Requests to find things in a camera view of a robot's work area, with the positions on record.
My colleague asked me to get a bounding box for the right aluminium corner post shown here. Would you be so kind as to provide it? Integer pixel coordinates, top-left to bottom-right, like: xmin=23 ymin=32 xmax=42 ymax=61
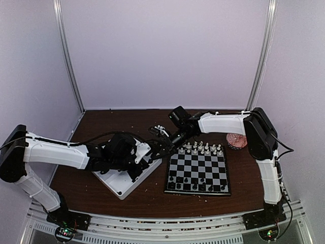
xmin=245 ymin=0 xmax=278 ymax=110

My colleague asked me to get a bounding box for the black white chess board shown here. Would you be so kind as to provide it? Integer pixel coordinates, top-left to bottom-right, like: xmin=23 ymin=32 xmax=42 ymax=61
xmin=164 ymin=145 xmax=232 ymax=196

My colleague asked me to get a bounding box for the white plastic tray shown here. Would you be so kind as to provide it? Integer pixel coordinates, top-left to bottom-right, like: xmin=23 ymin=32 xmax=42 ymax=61
xmin=91 ymin=141 xmax=163 ymax=200

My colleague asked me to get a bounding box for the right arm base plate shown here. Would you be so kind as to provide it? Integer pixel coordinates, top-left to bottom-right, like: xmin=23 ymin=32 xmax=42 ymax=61
xmin=242 ymin=210 xmax=286 ymax=230

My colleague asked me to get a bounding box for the black chess piece king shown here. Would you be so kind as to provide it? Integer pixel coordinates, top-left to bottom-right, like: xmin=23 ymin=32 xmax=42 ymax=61
xmin=199 ymin=182 xmax=206 ymax=192

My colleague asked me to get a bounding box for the red patterned small dish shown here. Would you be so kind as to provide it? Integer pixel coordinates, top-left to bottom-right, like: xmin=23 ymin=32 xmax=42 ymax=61
xmin=226 ymin=133 xmax=247 ymax=150

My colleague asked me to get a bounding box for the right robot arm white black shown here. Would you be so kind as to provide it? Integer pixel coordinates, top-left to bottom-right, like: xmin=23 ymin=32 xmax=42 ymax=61
xmin=149 ymin=106 xmax=283 ymax=225

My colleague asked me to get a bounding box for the black chess piece on board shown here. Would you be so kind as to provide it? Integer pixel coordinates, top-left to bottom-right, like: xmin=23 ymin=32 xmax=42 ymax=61
xmin=192 ymin=183 xmax=198 ymax=190

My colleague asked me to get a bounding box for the white chess pieces row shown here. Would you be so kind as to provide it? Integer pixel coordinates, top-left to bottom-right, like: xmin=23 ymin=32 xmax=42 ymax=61
xmin=178 ymin=141 xmax=224 ymax=156

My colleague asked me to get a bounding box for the aluminium corner post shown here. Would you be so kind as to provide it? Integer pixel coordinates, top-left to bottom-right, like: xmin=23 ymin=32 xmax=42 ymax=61
xmin=53 ymin=0 xmax=85 ymax=113
xmin=245 ymin=0 xmax=278 ymax=110

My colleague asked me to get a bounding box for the black rook board corner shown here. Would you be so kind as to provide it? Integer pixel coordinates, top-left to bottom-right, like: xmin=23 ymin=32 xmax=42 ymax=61
xmin=168 ymin=182 xmax=176 ymax=190

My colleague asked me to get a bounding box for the left aluminium corner post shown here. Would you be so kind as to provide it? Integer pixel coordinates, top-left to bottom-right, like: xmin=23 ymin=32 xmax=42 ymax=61
xmin=53 ymin=0 xmax=85 ymax=113

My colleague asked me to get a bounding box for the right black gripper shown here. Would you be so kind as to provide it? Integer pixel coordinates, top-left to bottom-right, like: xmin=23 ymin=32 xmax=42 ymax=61
xmin=151 ymin=128 xmax=194 ymax=160

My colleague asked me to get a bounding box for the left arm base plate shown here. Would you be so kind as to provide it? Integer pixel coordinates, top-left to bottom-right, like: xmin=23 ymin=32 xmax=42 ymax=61
xmin=46 ymin=210 xmax=91 ymax=231

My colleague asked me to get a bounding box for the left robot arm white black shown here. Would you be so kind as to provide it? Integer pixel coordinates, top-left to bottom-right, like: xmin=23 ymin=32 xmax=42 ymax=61
xmin=1 ymin=125 xmax=151 ymax=226

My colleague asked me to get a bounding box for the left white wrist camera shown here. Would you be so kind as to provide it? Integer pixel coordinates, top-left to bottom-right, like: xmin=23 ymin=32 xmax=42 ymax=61
xmin=135 ymin=142 xmax=151 ymax=164

